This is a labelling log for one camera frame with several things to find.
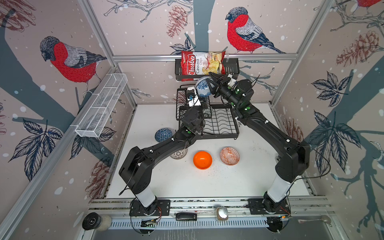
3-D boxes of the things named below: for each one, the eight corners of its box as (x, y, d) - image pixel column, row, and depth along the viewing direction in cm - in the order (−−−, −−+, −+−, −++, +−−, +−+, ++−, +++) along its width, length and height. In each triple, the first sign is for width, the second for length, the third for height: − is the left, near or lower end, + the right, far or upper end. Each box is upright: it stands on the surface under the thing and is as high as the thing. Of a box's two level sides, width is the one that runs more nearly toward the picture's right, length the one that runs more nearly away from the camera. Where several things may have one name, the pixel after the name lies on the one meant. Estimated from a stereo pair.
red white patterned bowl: (221, 165, 89) (221, 163, 86) (219, 150, 96) (220, 147, 93) (239, 165, 89) (240, 163, 86) (236, 150, 96) (237, 147, 93)
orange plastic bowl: (193, 170, 87) (193, 167, 84) (193, 154, 94) (193, 151, 90) (212, 170, 87) (212, 167, 84) (211, 154, 94) (211, 151, 90)
